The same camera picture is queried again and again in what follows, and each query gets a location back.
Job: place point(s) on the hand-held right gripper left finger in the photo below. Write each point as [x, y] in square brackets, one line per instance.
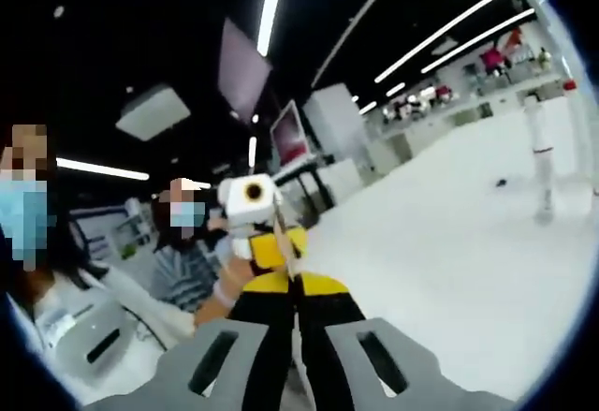
[262, 336]

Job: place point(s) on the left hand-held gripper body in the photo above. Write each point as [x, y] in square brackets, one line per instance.
[238, 214]

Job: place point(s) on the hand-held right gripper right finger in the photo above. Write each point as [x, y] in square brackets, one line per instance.
[327, 336]

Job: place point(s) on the skincare bottle with black band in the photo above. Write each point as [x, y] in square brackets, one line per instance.
[538, 125]

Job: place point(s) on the red-capped white skincare bottle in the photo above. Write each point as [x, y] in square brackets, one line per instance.
[570, 87]

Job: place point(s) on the person's left hand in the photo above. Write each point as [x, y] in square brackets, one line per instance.
[234, 275]

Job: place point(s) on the pale wristband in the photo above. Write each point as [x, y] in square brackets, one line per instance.
[224, 296]

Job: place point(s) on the black monitor stand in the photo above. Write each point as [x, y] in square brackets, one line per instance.
[325, 191]

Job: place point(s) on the monitor with red screen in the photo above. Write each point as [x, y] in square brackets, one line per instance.
[290, 139]

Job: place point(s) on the ceiling air vent unit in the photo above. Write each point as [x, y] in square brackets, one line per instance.
[152, 111]

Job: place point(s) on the ceiling hung display panel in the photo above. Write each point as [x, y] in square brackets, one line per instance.
[243, 69]

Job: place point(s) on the white background workbench row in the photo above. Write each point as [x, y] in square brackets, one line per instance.
[421, 137]

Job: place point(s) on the white chest-worn device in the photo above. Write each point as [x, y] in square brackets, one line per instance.
[75, 336]

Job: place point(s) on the small black object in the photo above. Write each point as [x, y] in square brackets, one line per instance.
[501, 182]

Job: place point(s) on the long curved ceiling light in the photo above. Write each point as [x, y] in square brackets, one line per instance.
[271, 4]

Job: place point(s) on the straight ceiling light strip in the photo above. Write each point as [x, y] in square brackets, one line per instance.
[444, 33]
[477, 40]

